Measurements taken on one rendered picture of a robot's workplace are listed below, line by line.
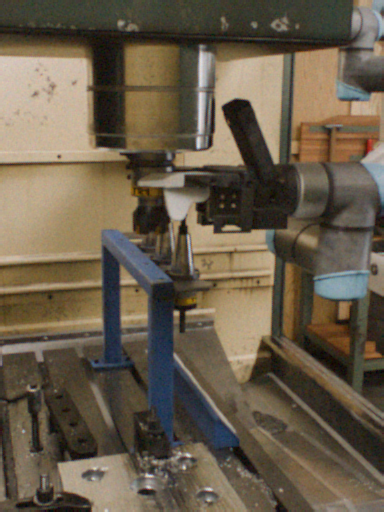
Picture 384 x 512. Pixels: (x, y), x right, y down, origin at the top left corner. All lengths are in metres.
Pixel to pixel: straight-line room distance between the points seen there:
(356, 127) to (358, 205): 3.05
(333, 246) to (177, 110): 0.31
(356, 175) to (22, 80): 1.10
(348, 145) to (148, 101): 3.24
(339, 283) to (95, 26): 0.48
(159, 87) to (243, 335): 1.42
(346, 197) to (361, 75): 0.61
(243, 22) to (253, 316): 1.44
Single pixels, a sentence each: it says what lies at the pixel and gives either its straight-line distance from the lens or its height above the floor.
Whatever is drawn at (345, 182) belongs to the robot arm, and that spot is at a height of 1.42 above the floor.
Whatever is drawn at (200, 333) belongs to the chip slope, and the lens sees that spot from 2.03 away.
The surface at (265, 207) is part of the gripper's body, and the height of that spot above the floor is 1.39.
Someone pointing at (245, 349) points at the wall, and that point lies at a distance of 2.14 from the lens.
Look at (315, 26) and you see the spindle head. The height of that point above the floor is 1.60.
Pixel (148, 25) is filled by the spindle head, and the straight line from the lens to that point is 0.73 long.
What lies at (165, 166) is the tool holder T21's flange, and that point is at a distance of 0.84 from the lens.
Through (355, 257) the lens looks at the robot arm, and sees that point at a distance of 0.96.
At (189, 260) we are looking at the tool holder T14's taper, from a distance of 1.19.
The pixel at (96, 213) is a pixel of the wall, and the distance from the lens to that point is 1.89.
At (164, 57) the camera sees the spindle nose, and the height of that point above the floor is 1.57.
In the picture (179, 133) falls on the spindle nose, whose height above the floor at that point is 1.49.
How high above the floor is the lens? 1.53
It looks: 13 degrees down
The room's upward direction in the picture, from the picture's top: 1 degrees clockwise
